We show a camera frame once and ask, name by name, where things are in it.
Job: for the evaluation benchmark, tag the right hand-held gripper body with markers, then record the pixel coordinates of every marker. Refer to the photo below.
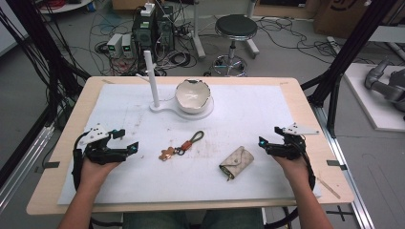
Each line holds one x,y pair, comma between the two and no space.
289,146

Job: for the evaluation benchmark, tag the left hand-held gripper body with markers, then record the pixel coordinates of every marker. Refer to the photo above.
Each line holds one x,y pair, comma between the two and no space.
98,152

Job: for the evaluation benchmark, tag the person's left hand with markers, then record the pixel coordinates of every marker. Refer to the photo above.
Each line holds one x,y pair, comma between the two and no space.
95,173

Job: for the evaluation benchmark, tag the person's right hand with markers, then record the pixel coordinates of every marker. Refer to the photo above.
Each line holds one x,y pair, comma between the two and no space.
294,170

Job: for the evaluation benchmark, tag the beige key pouch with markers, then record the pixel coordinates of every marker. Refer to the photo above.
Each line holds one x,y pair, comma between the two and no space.
237,162

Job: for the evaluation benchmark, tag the wooden table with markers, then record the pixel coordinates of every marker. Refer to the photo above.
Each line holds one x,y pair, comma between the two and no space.
79,105

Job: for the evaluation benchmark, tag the dark tape piece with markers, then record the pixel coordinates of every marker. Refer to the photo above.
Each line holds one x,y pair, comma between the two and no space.
336,164
51,165

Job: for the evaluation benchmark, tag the tan tape strip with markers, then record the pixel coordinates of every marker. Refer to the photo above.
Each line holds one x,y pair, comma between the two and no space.
328,188

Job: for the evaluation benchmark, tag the white table mat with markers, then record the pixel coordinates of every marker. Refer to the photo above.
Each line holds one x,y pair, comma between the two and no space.
197,178

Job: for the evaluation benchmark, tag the person's left leg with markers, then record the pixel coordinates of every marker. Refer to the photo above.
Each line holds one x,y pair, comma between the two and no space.
153,221

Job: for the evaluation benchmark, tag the person's leg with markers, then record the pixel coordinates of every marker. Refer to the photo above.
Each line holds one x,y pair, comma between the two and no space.
232,219
153,221

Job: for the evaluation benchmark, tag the white shell-shaped bowl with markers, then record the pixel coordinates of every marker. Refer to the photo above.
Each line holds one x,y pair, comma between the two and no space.
192,96

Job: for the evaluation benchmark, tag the person's right leg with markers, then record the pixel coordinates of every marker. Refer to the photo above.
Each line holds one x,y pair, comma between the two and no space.
232,219

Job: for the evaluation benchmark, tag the white platform board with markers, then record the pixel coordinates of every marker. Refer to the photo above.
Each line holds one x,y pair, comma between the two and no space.
366,105

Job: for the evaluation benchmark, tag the grey power supply unit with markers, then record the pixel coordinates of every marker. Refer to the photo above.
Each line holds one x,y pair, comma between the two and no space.
114,44
127,45

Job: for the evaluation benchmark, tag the white desk leg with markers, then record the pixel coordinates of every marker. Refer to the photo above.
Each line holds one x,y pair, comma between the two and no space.
251,44
197,35

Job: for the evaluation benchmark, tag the black computer tower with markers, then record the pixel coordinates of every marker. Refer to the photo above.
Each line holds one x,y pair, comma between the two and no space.
144,35
165,27

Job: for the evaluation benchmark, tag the black round stool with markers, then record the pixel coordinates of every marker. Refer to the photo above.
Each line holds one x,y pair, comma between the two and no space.
236,27

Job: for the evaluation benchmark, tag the white power strip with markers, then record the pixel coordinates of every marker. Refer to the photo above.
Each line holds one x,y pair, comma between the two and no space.
147,9

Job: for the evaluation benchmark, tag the cardboard box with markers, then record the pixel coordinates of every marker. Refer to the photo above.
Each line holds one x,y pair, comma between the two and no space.
340,16

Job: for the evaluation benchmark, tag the round white table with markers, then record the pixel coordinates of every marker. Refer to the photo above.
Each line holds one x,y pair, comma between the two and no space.
63,6

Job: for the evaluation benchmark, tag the white stand with post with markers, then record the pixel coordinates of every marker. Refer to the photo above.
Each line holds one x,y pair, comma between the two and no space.
152,79

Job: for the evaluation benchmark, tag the aluminium rail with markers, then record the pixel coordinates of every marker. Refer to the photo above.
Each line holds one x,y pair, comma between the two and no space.
22,165
347,178

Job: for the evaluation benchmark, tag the black metal frame post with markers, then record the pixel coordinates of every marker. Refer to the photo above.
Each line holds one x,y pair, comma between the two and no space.
350,47

